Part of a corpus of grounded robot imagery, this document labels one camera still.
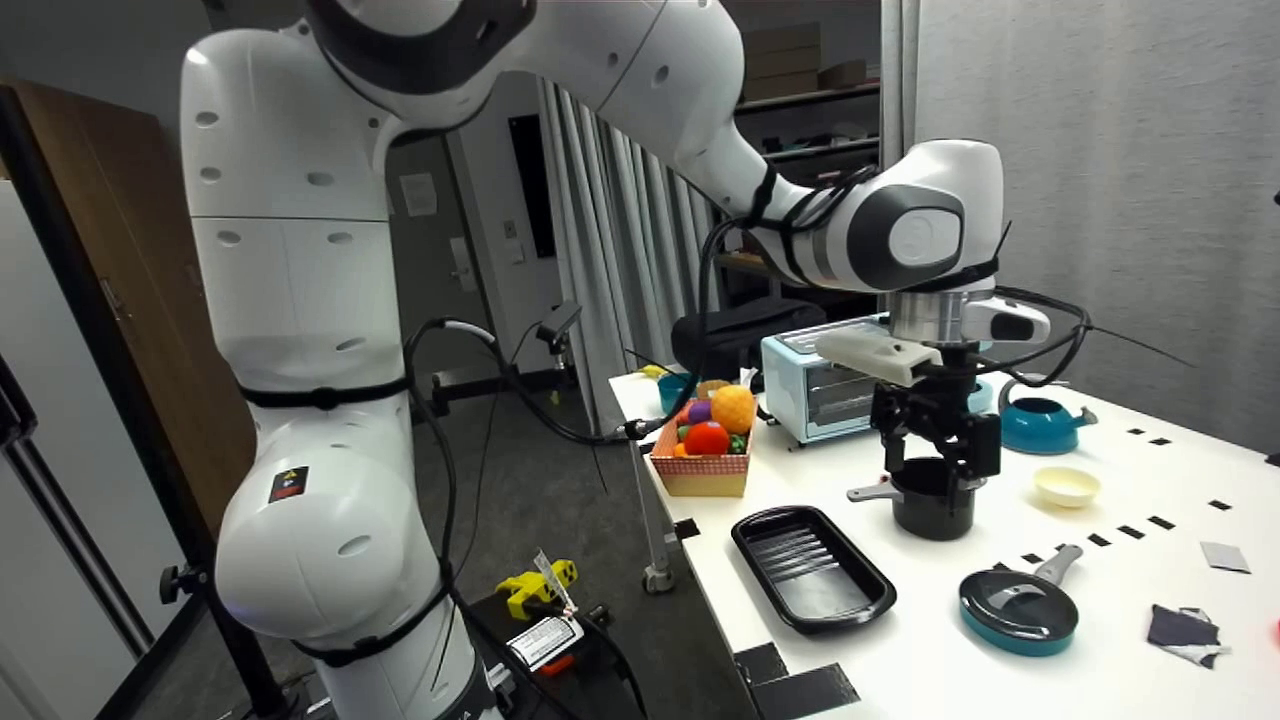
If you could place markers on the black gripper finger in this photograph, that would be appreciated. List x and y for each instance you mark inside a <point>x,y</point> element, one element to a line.
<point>897,414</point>
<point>980,444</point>

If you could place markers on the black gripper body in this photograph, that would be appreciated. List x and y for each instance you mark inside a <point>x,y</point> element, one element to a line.
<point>945,382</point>

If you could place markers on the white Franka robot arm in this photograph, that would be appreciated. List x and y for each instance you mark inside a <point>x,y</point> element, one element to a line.
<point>305,200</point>

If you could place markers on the small teal pot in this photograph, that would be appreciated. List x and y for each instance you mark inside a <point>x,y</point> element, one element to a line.
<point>1040,427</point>

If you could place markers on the small cream bowl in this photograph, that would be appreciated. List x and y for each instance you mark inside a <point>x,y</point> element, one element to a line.
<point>1064,485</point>

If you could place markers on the light blue toaster oven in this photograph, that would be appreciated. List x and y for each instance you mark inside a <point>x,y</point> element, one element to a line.
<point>800,401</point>

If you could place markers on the orange yellow plush fruit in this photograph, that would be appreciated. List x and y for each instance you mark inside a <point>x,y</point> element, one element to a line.
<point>734,410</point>

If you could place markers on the black backpack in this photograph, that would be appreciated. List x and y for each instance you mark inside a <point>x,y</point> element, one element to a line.
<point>740,333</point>

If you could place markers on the black ridged grill tray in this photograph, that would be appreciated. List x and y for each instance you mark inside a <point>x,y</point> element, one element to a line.
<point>808,565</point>

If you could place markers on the red plush tomato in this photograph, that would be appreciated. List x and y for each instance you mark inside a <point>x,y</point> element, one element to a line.
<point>704,436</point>

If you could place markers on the purple plush fruit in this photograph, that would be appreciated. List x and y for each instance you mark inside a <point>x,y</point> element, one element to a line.
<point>697,410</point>

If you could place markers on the red checkered fruit basket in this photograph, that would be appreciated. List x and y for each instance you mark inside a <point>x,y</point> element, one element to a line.
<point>703,477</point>

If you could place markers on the grey card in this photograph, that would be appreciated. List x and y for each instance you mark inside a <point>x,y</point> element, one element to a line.
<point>1227,556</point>

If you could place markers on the dark grey paper piece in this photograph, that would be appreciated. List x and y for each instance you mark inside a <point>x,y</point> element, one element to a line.
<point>1185,628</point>

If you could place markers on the black foam pad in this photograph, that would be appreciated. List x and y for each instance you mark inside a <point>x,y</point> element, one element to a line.
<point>806,692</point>
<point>757,660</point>

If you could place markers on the dark storage shelf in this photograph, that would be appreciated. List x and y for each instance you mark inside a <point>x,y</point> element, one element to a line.
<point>806,106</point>

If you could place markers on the yellow toy on floor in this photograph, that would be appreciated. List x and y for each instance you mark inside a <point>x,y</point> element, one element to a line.
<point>539,584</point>

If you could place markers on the brown wooden board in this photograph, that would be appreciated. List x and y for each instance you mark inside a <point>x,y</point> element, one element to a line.
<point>120,333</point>

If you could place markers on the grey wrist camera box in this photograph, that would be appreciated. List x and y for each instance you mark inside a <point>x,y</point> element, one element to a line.
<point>874,359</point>

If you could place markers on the grey camera on stand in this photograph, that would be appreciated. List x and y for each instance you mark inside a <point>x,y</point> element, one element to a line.
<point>558,327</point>

